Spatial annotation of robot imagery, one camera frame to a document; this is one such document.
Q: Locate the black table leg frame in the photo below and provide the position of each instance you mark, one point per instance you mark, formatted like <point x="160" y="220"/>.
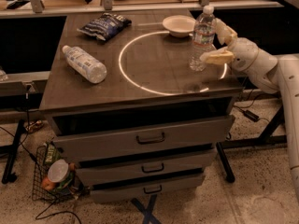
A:
<point x="265" y="139"/>

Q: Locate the grey drawer cabinet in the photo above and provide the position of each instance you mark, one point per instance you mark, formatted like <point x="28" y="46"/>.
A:
<point x="148" y="83"/>

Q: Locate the white labelled water bottle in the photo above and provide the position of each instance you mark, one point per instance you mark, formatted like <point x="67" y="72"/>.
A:
<point x="85" y="64"/>

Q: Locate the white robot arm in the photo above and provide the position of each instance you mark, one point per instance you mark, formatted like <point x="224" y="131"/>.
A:
<point x="269" y="74"/>

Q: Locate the middle grey drawer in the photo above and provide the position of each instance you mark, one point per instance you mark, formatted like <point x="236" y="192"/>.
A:
<point x="199" y="159"/>

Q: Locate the white lidded can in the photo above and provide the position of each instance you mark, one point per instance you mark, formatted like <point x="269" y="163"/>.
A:
<point x="59" y="171"/>

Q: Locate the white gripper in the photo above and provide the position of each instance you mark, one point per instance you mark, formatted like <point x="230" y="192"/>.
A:
<point x="246" y="56"/>

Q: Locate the black wire basket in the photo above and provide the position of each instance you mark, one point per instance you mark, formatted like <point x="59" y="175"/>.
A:
<point x="70" y="188"/>

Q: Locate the grey drawer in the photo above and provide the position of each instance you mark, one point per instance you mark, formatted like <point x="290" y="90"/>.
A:
<point x="146" y="186"/>
<point x="103" y="145"/>
<point x="199" y="159"/>

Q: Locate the black left stand leg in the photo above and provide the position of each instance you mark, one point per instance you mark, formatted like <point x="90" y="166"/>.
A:
<point x="11" y="151"/>

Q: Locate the red apple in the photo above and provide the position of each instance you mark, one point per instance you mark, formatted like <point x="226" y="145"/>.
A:
<point x="47" y="184"/>

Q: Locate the bottom grey drawer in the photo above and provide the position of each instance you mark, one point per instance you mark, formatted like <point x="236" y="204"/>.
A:
<point x="146" y="186"/>

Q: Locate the white bowl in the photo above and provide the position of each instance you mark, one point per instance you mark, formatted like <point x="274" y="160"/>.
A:
<point x="179" y="26"/>

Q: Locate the green snack package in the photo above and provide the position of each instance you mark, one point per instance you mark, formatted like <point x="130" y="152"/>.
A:
<point x="51" y="154"/>

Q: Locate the top grey drawer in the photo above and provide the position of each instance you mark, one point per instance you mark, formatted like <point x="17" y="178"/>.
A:
<point x="103" y="145"/>

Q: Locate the dark blue chip bag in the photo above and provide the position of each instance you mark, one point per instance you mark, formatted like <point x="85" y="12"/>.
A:
<point x="105" y="27"/>

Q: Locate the clear water bottle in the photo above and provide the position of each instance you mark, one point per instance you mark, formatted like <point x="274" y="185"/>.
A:
<point x="202" y="37"/>

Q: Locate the black power adapter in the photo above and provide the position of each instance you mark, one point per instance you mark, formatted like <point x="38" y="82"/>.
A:
<point x="251" y="115"/>

